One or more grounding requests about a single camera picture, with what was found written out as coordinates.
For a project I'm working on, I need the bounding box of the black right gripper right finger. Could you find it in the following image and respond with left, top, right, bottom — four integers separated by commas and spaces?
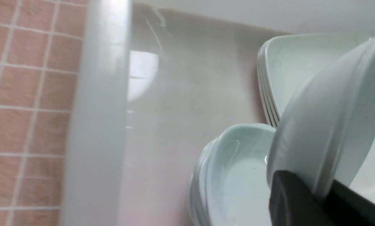
324, 180, 375, 226

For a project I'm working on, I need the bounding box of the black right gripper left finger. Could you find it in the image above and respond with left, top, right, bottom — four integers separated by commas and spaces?
269, 170, 334, 226

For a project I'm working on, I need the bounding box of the small white bowl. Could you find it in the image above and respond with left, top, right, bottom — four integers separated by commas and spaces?
266, 36, 375, 201

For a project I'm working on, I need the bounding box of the stack of small white bowls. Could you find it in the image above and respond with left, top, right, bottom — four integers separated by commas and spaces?
188, 123, 275, 226

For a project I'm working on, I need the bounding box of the stack of white square plates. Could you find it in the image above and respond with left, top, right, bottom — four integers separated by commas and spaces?
257, 32, 372, 128

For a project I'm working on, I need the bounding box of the large white plastic bin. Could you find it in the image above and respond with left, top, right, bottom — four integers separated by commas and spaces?
61, 0, 375, 226

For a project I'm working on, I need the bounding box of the pink checkered tablecloth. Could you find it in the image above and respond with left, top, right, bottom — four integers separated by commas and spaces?
0, 0, 89, 226

